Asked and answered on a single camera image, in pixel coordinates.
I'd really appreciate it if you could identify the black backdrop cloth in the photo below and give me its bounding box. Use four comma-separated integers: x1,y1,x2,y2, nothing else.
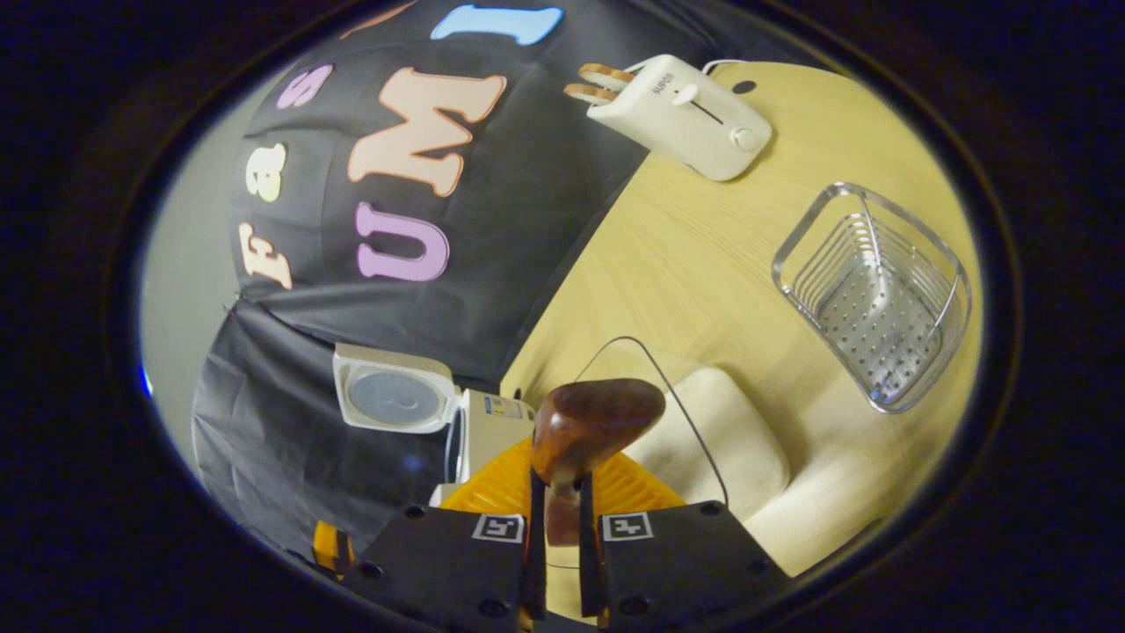
192,0,730,564

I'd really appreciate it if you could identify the white rice cooker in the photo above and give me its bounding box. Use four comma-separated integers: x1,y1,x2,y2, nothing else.
332,343,537,508

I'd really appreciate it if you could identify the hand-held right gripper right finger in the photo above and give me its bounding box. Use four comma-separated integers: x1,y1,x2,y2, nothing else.
577,453,792,630

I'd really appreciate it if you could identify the clear wire chopstick holder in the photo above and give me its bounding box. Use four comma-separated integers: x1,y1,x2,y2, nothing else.
772,182,972,414

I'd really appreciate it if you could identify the brown wooden spoon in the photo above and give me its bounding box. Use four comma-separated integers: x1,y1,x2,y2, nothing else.
530,378,667,546

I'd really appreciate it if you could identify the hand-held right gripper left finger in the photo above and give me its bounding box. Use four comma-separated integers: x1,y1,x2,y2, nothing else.
343,437,548,622

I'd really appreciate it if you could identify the white rice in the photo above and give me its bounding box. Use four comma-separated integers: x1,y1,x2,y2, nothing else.
615,365,884,577

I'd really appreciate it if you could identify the white toaster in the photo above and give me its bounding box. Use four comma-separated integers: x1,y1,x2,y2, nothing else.
587,55,774,182

